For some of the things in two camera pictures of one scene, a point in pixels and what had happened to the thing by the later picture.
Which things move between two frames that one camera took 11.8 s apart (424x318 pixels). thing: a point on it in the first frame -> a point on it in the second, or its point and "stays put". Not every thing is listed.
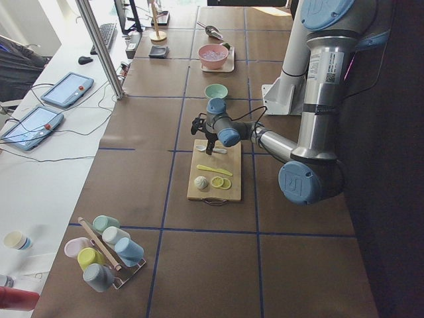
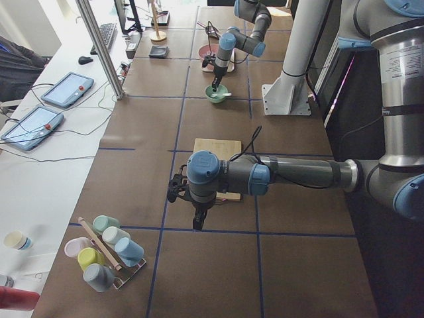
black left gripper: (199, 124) -> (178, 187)
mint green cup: (101, 222) stays put
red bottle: (18, 299) stays put
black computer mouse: (85, 59) stays put
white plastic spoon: (204, 149) -> (216, 95)
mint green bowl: (216, 91) stays put
